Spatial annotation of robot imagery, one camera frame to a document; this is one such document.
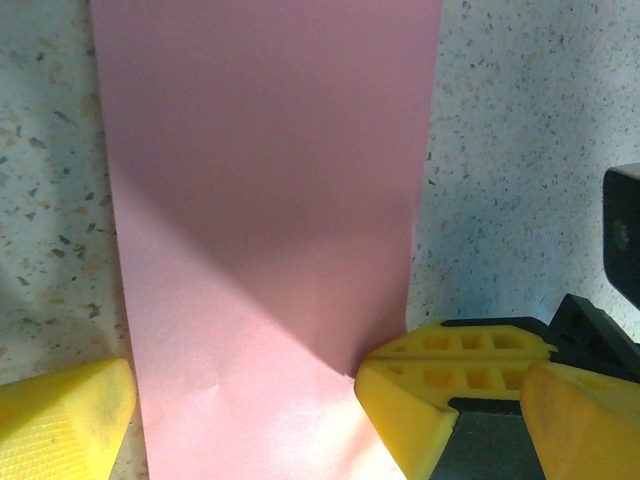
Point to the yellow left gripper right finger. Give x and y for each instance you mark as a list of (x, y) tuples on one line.
[(590, 430)]

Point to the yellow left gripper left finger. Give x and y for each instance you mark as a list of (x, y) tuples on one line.
[(60, 425)]

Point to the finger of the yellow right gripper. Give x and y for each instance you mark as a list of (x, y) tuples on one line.
[(450, 342), (400, 400)]

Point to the pink square paper sheet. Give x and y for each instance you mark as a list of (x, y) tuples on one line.
[(260, 200)]

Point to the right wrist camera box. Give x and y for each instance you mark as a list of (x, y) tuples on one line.
[(625, 235)]

